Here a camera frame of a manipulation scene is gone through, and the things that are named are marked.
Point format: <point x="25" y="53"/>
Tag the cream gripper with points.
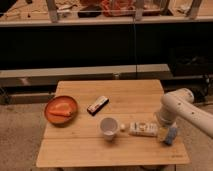
<point x="163" y="127"/>

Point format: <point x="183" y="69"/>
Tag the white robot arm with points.
<point x="179" y="103"/>

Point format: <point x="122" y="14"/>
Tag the blue sponge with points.
<point x="170" y="136"/>

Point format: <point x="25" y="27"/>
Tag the white paper cup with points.
<point x="108" y="127"/>

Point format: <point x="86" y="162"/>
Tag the dark candy bar box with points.
<point x="97" y="105"/>

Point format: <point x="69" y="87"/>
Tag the orange carrot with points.
<point x="60" y="113"/>

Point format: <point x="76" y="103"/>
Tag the orange bowl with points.
<point x="61" y="103"/>

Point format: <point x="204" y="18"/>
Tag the grey metal bench rail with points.
<point x="51" y="76"/>

